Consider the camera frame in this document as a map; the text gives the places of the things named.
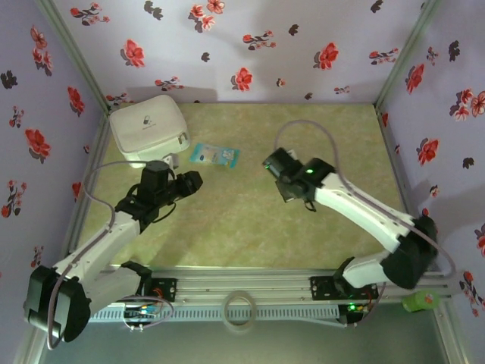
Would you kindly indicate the white zip pouch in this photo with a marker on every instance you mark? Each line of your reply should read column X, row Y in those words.
column 148, row 125

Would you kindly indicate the aluminium side rail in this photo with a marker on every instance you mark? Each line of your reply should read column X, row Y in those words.
column 391, row 151
column 94, row 151

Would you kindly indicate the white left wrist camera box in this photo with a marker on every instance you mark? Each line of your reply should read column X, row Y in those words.
column 172, row 161

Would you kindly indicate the green plastic bottle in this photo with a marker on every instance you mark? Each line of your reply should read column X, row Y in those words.
column 420, row 301

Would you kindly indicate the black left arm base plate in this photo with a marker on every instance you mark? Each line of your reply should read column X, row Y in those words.
column 166, row 288

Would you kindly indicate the aluminium corner post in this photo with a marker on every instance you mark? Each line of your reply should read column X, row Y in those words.
column 76, row 57
column 407, row 57

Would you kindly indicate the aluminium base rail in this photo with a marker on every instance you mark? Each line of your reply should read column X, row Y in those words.
column 242, row 280

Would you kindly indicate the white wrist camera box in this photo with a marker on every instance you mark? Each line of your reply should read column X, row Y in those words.
column 172, row 161
column 291, row 152

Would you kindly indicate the blue snack packet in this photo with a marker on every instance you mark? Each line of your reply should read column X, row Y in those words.
column 214, row 155

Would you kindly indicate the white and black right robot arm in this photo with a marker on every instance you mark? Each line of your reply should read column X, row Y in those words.
column 363, row 216

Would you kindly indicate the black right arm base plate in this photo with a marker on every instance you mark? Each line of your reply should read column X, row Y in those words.
column 322, row 288

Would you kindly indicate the aluminium frame bar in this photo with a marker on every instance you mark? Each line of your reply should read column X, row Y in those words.
column 452, row 341
column 26, row 352

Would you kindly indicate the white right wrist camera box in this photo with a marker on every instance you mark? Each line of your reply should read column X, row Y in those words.
column 291, row 152

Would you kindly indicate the clear tape roll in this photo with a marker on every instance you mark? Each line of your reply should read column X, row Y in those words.
column 227, row 322

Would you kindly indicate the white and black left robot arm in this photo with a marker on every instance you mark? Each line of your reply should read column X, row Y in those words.
column 94, row 250

